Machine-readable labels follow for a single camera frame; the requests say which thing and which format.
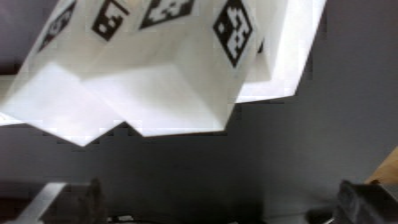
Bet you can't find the white stool leg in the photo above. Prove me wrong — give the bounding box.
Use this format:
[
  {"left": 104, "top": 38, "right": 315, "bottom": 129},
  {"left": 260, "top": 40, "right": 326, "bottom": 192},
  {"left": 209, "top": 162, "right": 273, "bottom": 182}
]
[
  {"left": 235, "top": 0, "right": 326, "bottom": 103},
  {"left": 0, "top": 0, "right": 122, "bottom": 146},
  {"left": 81, "top": 0, "right": 259, "bottom": 137}
]

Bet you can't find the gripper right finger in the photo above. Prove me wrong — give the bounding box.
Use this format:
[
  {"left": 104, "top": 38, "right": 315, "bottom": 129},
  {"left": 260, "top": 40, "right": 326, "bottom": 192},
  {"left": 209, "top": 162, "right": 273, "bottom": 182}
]
[{"left": 331, "top": 181, "right": 398, "bottom": 224}]

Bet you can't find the white right fence bar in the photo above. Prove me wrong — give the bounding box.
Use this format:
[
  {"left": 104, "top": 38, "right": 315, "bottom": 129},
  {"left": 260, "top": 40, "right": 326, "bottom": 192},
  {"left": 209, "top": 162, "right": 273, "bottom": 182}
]
[{"left": 365, "top": 147, "right": 398, "bottom": 184}]

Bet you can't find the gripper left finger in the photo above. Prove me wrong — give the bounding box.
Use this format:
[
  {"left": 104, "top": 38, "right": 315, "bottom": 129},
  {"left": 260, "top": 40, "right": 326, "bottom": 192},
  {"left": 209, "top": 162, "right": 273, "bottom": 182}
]
[{"left": 10, "top": 179, "right": 106, "bottom": 224}]

